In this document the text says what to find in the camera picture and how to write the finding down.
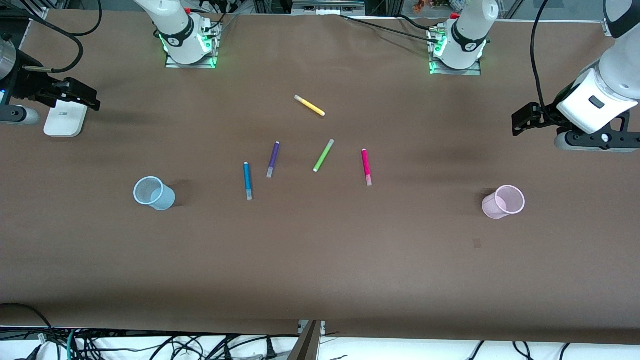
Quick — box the white desk lamp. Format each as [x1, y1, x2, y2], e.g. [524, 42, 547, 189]
[44, 99, 90, 138]

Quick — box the green marker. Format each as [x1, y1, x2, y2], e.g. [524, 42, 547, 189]
[313, 139, 335, 173]

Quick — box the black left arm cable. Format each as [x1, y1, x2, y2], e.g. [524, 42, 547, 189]
[530, 0, 552, 108]

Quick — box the pink marker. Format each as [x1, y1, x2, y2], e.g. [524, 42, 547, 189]
[361, 148, 373, 187]

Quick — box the purple marker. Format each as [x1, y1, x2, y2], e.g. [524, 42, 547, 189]
[266, 141, 281, 179]

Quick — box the black looped floor cable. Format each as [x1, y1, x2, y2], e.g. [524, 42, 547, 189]
[0, 302, 63, 360]

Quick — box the pink mesh cup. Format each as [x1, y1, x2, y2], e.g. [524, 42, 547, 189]
[481, 185, 526, 220]

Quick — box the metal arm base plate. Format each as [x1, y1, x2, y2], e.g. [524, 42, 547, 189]
[165, 20, 221, 69]
[428, 26, 482, 76]

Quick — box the long black table cable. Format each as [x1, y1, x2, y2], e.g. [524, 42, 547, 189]
[340, 14, 437, 41]

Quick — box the yellow marker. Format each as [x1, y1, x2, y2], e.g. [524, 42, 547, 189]
[294, 94, 326, 117]

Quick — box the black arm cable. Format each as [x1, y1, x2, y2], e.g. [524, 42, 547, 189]
[530, 0, 552, 108]
[0, 0, 103, 74]

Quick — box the dark table leg bracket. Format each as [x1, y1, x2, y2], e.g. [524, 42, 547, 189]
[287, 320, 327, 360]

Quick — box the aluminium frame rail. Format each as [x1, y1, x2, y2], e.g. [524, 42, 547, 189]
[291, 0, 367, 16]

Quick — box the blue mesh cup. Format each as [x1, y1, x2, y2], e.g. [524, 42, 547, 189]
[133, 176, 176, 211]

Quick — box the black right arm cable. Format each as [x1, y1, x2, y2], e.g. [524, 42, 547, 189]
[0, 0, 103, 74]

